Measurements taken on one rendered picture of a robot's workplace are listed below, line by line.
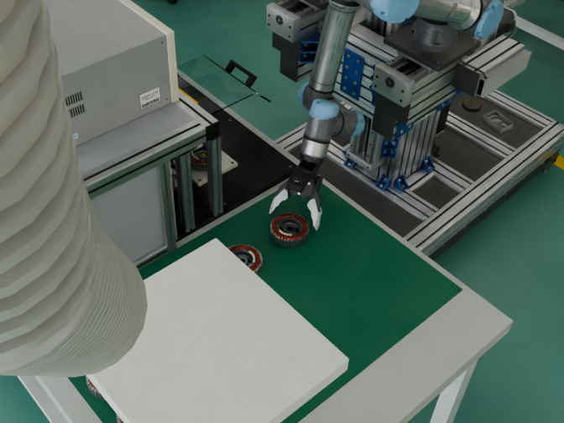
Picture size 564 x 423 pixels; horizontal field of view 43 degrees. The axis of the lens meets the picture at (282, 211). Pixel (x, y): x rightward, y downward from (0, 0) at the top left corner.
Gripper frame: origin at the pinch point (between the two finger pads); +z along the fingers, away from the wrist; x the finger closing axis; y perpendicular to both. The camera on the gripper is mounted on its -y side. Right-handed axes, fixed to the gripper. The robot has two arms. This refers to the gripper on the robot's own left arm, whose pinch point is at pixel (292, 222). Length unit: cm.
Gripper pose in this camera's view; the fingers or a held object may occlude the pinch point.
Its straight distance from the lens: 204.9
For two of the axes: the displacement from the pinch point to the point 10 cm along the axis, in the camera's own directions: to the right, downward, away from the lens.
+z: -2.4, 9.3, 2.8
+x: -9.1, -3.2, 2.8
